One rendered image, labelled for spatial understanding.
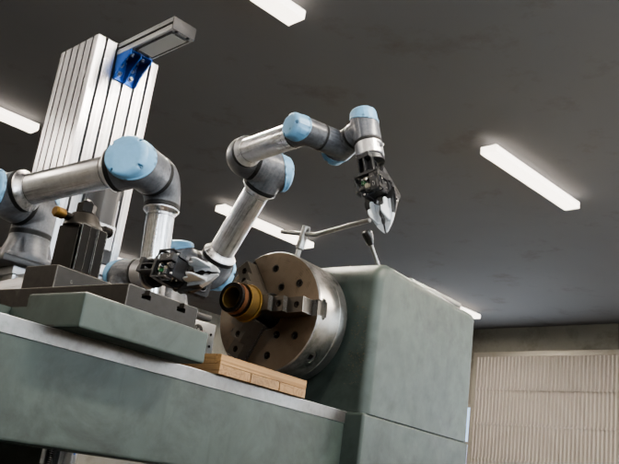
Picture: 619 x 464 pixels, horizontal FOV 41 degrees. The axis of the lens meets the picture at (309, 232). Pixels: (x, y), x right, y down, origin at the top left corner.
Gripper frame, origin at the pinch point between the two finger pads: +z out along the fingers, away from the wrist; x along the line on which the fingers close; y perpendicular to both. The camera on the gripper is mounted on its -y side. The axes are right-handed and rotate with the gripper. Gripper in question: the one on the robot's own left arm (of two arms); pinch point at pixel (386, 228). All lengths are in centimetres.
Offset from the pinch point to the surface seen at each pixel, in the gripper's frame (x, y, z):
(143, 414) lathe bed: -24, 66, 51
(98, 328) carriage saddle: -15, 85, 42
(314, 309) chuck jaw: -15.8, 14.3, 20.9
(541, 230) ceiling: -74, -500, -199
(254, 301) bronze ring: -25.9, 24.6, 18.4
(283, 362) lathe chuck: -26.3, 14.3, 31.3
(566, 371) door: -168, -855, -160
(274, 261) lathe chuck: -26.0, 13.7, 4.7
